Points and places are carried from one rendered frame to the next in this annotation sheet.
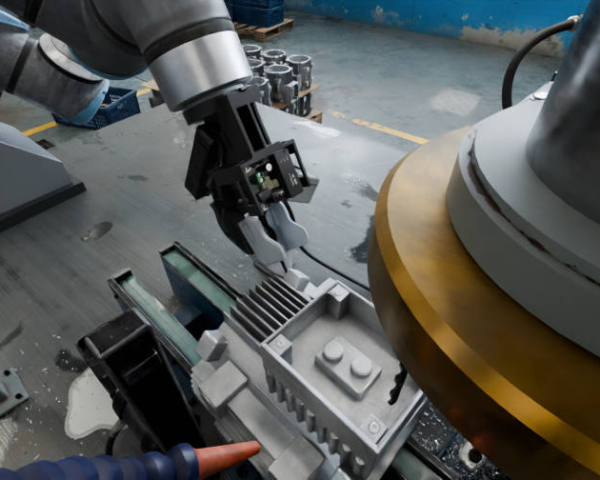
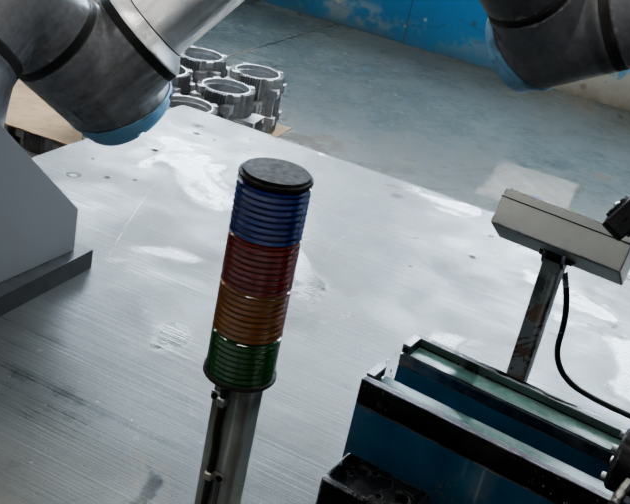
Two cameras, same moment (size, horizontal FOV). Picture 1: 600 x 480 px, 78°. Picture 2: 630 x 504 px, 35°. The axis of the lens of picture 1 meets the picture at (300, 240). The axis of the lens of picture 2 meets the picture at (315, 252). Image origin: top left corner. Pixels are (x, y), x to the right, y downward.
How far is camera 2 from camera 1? 81 cm
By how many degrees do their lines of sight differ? 23
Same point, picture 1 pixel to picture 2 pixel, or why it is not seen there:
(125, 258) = not seen: hidden behind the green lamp
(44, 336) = not seen: hidden behind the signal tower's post
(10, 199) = (0, 266)
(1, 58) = (63, 22)
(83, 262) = (184, 382)
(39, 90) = (92, 79)
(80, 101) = (140, 106)
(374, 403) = not seen: outside the picture
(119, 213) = (187, 310)
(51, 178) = (56, 236)
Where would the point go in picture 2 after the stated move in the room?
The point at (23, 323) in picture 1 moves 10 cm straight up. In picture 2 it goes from (154, 468) to (166, 392)
